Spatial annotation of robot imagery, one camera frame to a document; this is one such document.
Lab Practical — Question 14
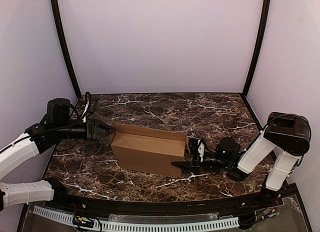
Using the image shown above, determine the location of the black left frame post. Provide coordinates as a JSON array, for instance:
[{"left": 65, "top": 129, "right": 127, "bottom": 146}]
[{"left": 50, "top": 0, "right": 82, "bottom": 99}]

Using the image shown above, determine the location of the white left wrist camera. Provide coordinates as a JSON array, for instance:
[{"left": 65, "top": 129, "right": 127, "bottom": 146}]
[{"left": 82, "top": 91, "right": 98, "bottom": 123}]

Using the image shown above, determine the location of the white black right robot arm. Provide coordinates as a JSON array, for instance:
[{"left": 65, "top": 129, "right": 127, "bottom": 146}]
[{"left": 172, "top": 112, "right": 312, "bottom": 192}]

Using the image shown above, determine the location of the white slotted cable duct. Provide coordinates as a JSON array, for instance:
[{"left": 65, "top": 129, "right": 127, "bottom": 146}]
[{"left": 32, "top": 206, "right": 240, "bottom": 232}]

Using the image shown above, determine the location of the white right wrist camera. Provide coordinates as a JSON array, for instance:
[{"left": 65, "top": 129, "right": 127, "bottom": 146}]
[{"left": 196, "top": 139, "right": 205, "bottom": 163}]

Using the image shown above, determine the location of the black frame post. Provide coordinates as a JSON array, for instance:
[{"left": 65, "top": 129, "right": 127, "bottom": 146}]
[
  {"left": 50, "top": 0, "right": 82, "bottom": 99},
  {"left": 241, "top": 0, "right": 271, "bottom": 100}
]

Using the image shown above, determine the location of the brown cardboard box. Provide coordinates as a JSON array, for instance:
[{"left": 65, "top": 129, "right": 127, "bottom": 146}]
[{"left": 110, "top": 123, "right": 188, "bottom": 178}]

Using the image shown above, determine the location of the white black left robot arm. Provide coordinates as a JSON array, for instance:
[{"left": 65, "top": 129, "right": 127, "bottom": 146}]
[{"left": 0, "top": 96, "right": 116, "bottom": 210}]

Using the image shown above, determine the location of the black front table rail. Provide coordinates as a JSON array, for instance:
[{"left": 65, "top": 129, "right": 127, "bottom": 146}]
[{"left": 45, "top": 193, "right": 284, "bottom": 218}]

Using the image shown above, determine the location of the black right frame post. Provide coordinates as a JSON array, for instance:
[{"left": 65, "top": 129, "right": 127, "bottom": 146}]
[{"left": 241, "top": 0, "right": 271, "bottom": 100}]

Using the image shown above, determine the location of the small green circuit board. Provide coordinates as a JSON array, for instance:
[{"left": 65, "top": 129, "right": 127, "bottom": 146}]
[{"left": 72, "top": 216, "right": 95, "bottom": 228}]

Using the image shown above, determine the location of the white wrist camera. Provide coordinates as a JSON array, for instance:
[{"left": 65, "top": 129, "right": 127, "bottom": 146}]
[
  {"left": 82, "top": 91, "right": 98, "bottom": 123},
  {"left": 196, "top": 139, "right": 205, "bottom": 163}
]

